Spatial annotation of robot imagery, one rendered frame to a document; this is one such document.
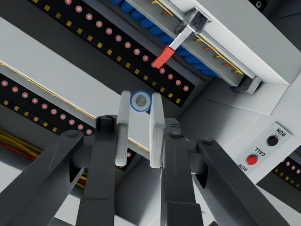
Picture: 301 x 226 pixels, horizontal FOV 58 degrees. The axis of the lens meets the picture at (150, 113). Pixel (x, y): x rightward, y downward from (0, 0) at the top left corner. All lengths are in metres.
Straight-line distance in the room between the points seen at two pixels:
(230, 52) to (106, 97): 0.19
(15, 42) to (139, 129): 0.20
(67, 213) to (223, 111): 0.32
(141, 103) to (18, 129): 0.47
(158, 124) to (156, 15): 0.26
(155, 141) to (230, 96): 0.34
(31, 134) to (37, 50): 0.32
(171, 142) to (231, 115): 0.32
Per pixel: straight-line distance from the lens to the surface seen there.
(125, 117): 0.17
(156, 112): 0.19
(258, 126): 0.43
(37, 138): 0.67
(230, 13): 0.37
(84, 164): 0.16
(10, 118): 0.66
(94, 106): 0.38
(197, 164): 0.16
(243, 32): 0.37
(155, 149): 0.17
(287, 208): 0.60
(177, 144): 0.15
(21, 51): 0.38
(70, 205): 0.50
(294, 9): 0.55
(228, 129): 0.46
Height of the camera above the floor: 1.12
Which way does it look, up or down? 19 degrees up
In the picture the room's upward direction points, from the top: 140 degrees counter-clockwise
